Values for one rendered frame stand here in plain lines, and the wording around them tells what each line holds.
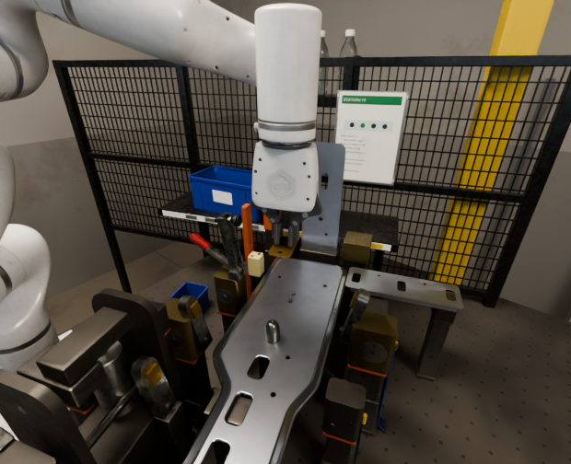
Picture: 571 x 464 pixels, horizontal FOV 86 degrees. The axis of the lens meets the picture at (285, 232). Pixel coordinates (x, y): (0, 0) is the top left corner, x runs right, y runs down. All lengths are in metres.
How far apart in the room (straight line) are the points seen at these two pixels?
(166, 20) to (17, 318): 0.68
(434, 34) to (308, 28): 2.08
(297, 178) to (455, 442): 0.78
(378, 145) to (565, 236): 1.66
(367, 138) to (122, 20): 0.85
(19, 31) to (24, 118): 2.00
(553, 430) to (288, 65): 1.07
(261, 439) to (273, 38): 0.57
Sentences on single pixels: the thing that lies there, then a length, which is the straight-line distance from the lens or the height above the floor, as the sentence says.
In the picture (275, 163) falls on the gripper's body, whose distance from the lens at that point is 0.46.
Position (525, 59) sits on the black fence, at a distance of 1.17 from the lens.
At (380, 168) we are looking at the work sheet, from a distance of 1.16.
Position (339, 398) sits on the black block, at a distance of 0.64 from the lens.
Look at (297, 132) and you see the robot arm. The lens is 0.44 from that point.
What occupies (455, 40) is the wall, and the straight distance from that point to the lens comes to 2.45.
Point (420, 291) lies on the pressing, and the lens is 0.90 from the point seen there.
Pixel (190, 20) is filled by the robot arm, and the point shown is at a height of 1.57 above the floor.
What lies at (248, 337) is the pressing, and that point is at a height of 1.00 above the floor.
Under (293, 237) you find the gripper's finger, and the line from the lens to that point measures 0.52.
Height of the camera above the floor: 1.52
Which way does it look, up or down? 28 degrees down
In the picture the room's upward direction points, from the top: straight up
